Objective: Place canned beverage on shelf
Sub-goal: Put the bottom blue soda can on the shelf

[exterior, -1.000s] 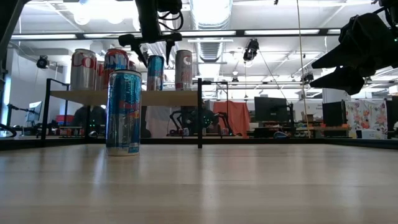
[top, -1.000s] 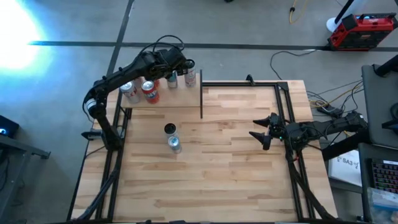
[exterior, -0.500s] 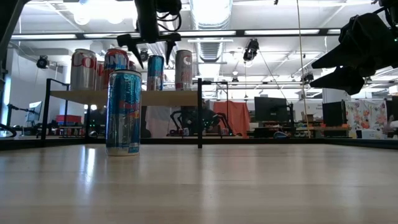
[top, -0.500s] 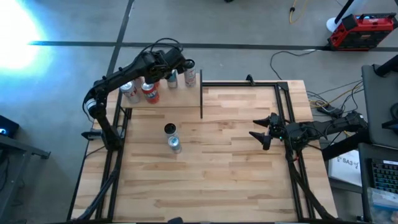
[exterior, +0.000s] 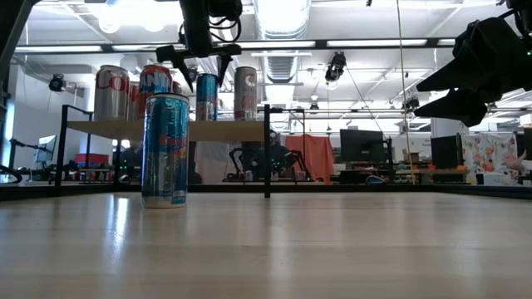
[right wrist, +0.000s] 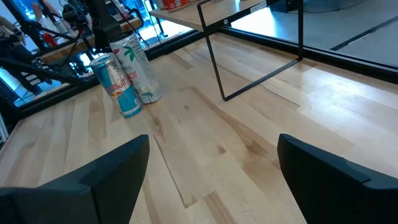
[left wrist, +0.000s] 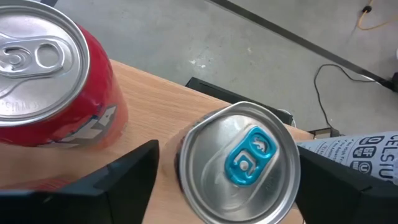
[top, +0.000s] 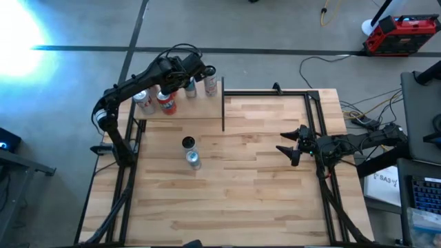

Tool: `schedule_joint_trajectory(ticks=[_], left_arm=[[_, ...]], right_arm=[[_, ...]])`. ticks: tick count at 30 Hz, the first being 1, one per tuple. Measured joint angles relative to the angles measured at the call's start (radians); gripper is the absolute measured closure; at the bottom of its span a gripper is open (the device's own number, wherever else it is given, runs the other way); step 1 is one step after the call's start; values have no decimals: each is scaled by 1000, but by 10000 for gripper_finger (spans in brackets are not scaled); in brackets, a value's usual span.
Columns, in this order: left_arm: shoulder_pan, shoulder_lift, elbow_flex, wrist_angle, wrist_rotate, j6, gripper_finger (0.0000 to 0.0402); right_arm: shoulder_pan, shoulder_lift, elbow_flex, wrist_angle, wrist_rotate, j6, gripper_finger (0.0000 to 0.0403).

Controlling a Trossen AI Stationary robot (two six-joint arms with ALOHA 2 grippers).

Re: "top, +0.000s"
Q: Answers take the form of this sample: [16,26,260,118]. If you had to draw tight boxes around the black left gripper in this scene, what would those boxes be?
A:
[159,54,207,96]

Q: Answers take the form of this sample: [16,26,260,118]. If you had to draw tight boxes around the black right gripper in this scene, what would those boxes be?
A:
[275,124,327,167]

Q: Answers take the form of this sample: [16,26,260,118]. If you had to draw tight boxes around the red Fanta can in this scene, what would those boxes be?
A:
[156,90,178,116]

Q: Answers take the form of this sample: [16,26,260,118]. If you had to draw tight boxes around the blue silver Red Bull can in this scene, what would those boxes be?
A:
[183,76,198,99]
[185,150,203,172]

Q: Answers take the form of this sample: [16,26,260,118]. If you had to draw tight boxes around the silver Diet Coke can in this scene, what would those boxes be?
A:
[132,88,156,116]

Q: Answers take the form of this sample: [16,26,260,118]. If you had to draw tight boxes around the tall white Celsius can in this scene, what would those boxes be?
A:
[202,64,219,98]
[181,136,199,156]

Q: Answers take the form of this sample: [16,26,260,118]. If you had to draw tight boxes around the black power strip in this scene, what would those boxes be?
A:
[354,115,382,131]

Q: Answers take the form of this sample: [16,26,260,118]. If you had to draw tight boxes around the white printed box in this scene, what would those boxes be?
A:
[363,165,402,207]

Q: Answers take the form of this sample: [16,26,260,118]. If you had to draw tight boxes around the grey chair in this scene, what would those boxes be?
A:
[400,60,441,165]

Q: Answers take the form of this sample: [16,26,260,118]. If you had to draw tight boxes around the dark grey desk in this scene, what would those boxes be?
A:
[356,160,441,248]

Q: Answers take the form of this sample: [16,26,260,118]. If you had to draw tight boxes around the white stand with black pole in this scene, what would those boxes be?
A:
[360,0,409,37]

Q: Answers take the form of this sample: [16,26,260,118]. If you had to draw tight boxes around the backlit keyboard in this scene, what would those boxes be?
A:
[411,177,441,216]

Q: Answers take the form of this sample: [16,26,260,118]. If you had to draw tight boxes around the red black tool box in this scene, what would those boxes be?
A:
[363,14,441,57]

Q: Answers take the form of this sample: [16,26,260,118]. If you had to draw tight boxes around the clear plastic bag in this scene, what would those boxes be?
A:
[406,206,441,248]

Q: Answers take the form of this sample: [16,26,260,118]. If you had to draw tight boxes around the grey bench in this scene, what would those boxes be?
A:
[0,147,57,248]

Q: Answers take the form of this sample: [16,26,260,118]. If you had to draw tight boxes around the black device with blue light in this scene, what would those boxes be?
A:
[0,126,22,154]

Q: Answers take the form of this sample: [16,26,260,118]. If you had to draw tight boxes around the wooden shelf black metal frame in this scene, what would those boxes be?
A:
[132,76,227,133]

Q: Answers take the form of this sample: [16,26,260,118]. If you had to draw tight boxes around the black aluminium frame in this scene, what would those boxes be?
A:
[74,87,375,247]

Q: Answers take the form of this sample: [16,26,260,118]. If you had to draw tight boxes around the black cable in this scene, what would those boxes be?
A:
[298,54,352,90]

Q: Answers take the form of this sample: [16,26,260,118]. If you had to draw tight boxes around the yellow cable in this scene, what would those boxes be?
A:
[344,91,404,120]
[320,0,342,27]

